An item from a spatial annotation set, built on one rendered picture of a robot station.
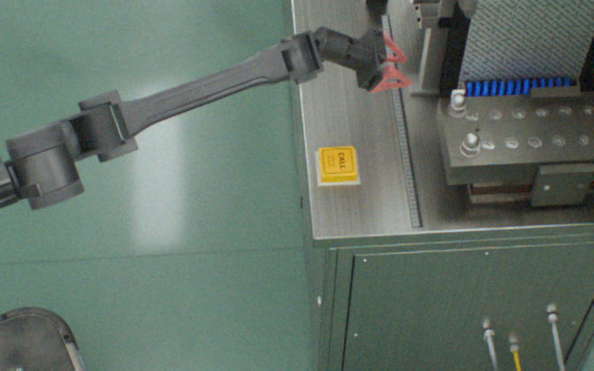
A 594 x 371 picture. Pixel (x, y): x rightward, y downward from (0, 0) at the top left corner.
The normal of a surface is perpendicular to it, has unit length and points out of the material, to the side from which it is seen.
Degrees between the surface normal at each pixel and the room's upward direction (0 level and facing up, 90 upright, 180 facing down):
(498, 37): 90
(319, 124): 0
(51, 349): 0
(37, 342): 0
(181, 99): 41
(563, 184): 90
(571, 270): 90
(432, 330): 90
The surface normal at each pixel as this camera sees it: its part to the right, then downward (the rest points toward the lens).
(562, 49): 0.07, 0.82
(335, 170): 0.01, -0.57
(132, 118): 0.38, 0.02
